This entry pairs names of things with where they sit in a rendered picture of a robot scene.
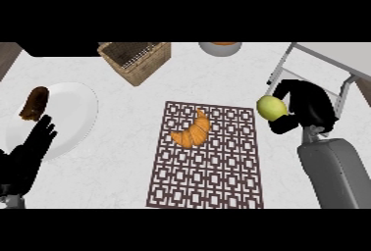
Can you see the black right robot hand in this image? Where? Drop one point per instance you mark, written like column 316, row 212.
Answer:
column 309, row 101

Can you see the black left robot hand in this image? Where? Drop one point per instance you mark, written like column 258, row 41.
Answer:
column 28, row 153

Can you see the yellow-green lemon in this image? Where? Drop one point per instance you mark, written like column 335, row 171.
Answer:
column 270, row 107

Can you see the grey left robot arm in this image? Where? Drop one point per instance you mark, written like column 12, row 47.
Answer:
column 10, row 201

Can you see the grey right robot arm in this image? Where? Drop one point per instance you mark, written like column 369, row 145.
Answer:
column 335, row 173

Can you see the white tiered shelf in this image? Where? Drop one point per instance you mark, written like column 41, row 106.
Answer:
column 328, row 65

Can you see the brown patterned placemat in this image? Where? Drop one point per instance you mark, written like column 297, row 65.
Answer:
column 207, row 163

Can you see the white plate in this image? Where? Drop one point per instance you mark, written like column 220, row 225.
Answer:
column 72, row 114

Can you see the brown chocolate pastry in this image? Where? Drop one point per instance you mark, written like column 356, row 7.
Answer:
column 34, row 104

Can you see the white bowl with orange content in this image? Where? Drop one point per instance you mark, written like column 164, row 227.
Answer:
column 218, row 48

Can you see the orange croissant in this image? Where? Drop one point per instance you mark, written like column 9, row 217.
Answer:
column 193, row 130

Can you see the wicker basket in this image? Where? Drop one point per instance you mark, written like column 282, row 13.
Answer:
column 137, row 60

